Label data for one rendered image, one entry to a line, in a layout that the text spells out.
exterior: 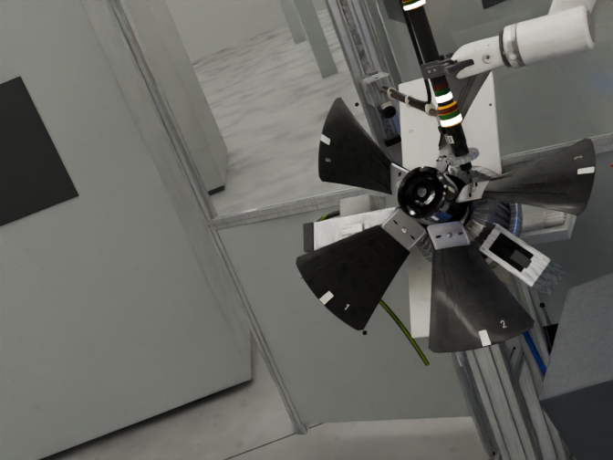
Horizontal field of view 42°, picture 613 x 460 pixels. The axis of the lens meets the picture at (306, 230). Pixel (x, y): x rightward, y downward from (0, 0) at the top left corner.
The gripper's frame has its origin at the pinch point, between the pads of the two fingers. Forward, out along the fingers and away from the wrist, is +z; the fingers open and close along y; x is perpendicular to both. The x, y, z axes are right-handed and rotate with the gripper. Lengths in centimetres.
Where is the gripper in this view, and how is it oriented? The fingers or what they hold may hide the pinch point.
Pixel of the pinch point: (434, 67)
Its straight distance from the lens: 171.7
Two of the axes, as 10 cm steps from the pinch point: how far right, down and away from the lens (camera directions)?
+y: 4.0, -4.4, 8.0
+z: -8.6, 1.4, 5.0
